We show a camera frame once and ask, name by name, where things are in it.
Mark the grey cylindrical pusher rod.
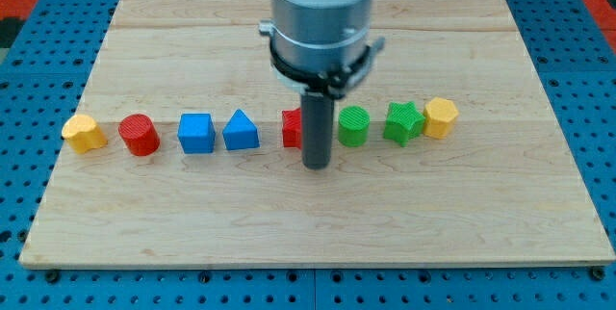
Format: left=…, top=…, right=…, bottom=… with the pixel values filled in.
left=300, top=91, right=334, bottom=169

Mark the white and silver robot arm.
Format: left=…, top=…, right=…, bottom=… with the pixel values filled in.
left=259, top=0, right=384, bottom=169

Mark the red star block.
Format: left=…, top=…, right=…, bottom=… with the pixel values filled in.
left=281, top=108, right=302, bottom=149

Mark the green cylinder block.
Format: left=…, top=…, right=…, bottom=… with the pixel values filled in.
left=338, top=106, right=371, bottom=147

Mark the blue triangle block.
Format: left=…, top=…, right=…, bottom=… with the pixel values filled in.
left=222, top=109, right=260, bottom=150

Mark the green star block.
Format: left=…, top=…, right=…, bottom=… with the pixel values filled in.
left=383, top=101, right=425, bottom=147

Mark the yellow hexagon block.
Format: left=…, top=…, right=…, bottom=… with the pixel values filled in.
left=423, top=97, right=459, bottom=140

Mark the blue cube block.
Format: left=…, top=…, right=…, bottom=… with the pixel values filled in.
left=177, top=113, right=216, bottom=154

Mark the wooden board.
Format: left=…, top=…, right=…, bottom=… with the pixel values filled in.
left=19, top=0, right=615, bottom=270

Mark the red cylinder block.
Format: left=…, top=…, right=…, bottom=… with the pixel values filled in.
left=117, top=114, right=160, bottom=156

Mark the yellow heart block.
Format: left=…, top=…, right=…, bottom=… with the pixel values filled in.
left=61, top=114, right=108, bottom=154

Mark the black cable clamp ring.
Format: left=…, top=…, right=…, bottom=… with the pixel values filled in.
left=268, top=39, right=374, bottom=100

